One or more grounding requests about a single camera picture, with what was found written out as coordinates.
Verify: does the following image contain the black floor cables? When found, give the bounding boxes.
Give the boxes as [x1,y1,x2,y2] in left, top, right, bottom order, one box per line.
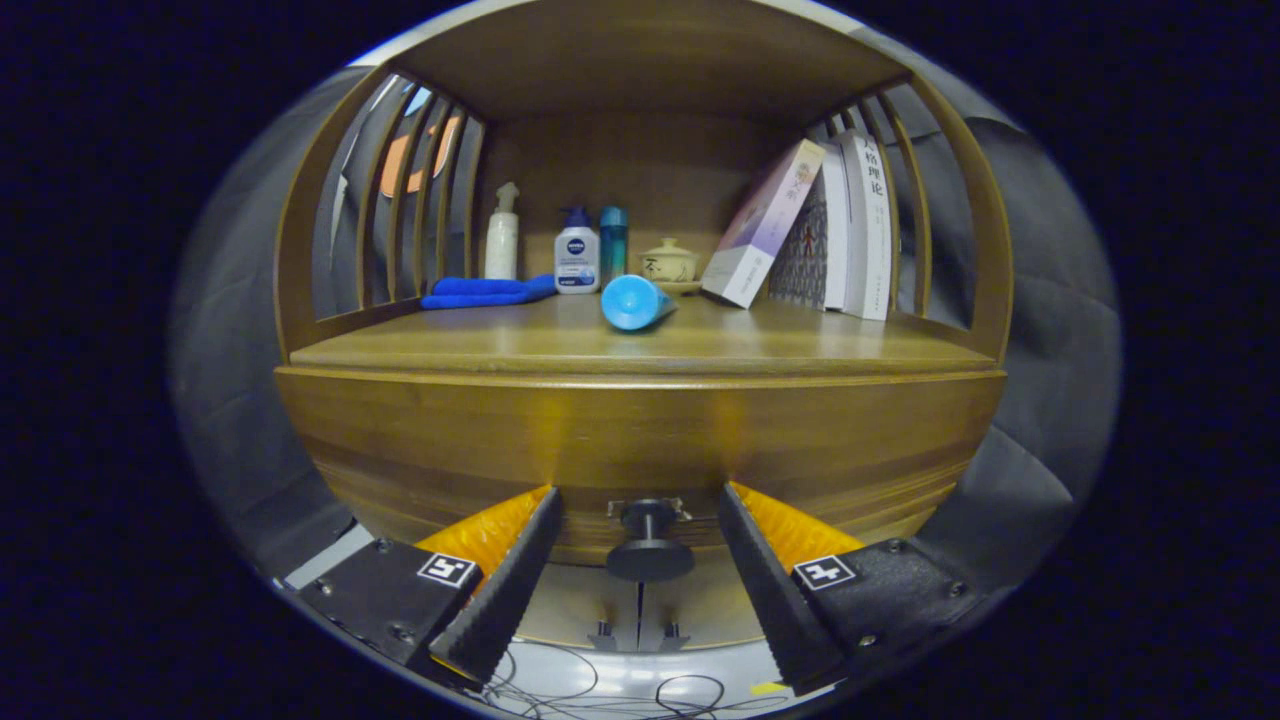
[480,645,791,720]

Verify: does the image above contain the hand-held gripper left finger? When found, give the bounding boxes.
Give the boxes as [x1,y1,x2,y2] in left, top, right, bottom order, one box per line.
[297,485,564,686]

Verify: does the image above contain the blue cream tube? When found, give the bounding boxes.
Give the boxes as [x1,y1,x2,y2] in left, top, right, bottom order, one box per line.
[600,274,679,332]

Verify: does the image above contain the blue folded cloth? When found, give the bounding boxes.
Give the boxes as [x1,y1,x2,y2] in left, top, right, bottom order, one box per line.
[420,274,559,310]

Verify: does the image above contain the wooden cabinet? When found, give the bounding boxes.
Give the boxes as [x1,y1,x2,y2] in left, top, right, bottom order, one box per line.
[272,0,1014,656]

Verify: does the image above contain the patterned cover book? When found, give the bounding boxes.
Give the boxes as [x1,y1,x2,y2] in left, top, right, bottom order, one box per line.
[768,145,851,311]

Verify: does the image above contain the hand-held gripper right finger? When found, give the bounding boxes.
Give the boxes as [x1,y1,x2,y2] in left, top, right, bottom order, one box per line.
[717,481,986,696]

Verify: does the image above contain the beige lidded teacup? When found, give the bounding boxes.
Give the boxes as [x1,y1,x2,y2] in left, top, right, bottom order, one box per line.
[640,237,701,284]

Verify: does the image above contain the wooden cabinet door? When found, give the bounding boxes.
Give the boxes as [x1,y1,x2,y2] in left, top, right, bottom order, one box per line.
[515,562,641,651]
[640,565,776,651]

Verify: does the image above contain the white bottle blue cap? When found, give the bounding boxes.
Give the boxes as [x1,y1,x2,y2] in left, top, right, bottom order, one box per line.
[554,206,602,295]

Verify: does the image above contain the white pump bottle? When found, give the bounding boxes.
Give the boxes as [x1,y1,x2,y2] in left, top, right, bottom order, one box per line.
[484,182,521,281]

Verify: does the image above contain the black drawer knob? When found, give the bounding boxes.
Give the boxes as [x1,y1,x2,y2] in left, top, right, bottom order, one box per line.
[605,498,696,584]

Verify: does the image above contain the teal bottle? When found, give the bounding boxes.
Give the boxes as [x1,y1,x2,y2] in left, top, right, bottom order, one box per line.
[599,206,630,286]

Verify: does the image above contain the wooden countertop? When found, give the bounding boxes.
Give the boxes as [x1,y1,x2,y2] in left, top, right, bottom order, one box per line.
[288,290,1001,379]

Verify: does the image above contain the purple cover book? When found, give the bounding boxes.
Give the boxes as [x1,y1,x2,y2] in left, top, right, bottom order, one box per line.
[700,138,828,309]

